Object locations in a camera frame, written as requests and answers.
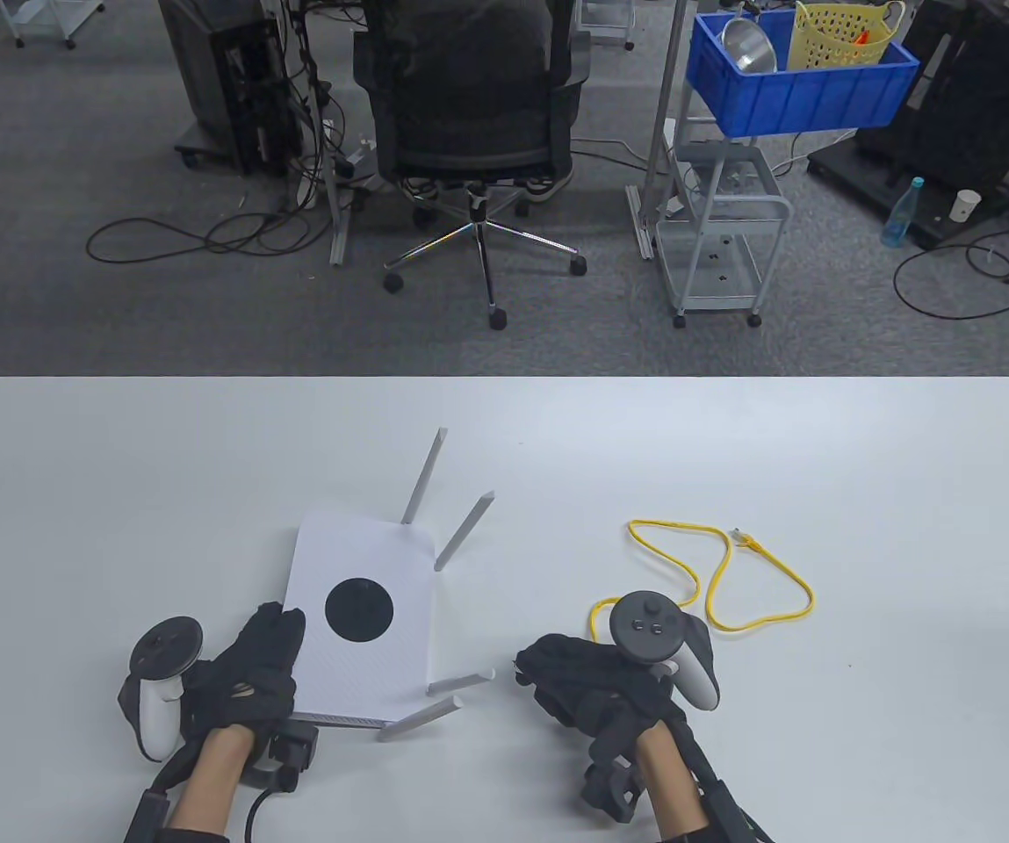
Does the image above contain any person's left hand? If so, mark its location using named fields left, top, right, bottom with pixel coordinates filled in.
left=179, top=602, right=307, bottom=746

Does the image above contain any person's right hand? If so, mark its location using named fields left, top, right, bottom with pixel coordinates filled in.
left=515, top=633, right=689, bottom=763

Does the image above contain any white router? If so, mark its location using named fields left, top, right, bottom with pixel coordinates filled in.
left=280, top=428, right=496, bottom=743

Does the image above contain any yellow ethernet cable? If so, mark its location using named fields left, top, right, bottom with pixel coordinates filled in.
left=590, top=520, right=816, bottom=646

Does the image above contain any black forearm sensor box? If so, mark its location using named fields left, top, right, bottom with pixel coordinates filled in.
left=706, top=786, right=770, bottom=843
left=124, top=789, right=173, bottom=843

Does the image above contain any person's right forearm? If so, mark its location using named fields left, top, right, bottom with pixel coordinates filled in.
left=636, top=722, right=713, bottom=839

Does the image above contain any person's left forearm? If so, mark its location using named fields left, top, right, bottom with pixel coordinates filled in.
left=169, top=727, right=259, bottom=835

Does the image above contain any black and white controller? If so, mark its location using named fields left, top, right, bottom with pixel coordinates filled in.
left=118, top=617, right=206, bottom=761
left=609, top=592, right=720, bottom=710

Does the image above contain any aluminium desk leg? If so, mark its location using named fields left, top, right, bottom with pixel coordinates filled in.
left=289, top=0, right=356, bottom=267
left=625, top=0, right=689, bottom=261

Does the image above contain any grey metal rolling cart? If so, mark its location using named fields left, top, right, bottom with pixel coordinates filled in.
left=653, top=83, right=793, bottom=330

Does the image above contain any blue water bottle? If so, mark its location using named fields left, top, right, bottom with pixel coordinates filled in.
left=880, top=177, right=926, bottom=249

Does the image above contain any black mesh office chair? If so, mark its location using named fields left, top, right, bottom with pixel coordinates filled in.
left=353, top=0, right=595, bottom=331

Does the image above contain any black computer tower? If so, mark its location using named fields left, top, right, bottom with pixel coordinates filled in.
left=157, top=0, right=307, bottom=174

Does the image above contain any blue plastic crate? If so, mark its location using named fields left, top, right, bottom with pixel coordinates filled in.
left=687, top=11, right=920, bottom=137

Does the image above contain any metal bowl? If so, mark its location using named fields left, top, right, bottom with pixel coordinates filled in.
left=719, top=16, right=779, bottom=76

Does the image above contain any white rolling cart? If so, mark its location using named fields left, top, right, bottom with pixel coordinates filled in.
left=574, top=0, right=637, bottom=51
left=0, top=0, right=107, bottom=49

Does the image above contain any yellow plastic basket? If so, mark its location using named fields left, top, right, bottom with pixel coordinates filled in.
left=789, top=0, right=907, bottom=71

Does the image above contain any black equipment cabinet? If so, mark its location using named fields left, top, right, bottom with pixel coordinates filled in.
left=807, top=0, right=1009, bottom=247

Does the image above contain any black floor cable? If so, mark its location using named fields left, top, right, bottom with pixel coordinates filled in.
left=85, top=189, right=329, bottom=264
left=893, top=224, right=1009, bottom=320

